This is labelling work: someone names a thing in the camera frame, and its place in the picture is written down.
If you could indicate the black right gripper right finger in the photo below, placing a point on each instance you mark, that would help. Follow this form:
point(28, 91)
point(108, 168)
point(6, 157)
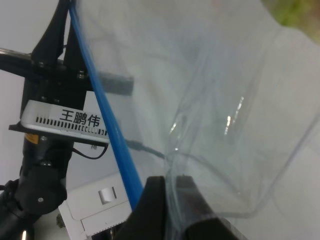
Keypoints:
point(197, 220)

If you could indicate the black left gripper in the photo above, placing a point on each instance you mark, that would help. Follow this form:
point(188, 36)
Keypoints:
point(67, 85)

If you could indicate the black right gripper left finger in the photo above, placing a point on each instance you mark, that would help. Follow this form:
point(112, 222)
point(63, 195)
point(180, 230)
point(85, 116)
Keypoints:
point(150, 218)

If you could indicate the clear zip bag blue seal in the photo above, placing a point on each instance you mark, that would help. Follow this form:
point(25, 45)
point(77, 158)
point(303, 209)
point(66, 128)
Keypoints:
point(225, 91)

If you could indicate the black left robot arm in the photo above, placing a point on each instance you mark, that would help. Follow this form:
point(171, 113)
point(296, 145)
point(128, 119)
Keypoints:
point(41, 186)

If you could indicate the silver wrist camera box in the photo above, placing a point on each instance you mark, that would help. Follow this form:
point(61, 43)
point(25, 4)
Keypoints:
point(58, 121)

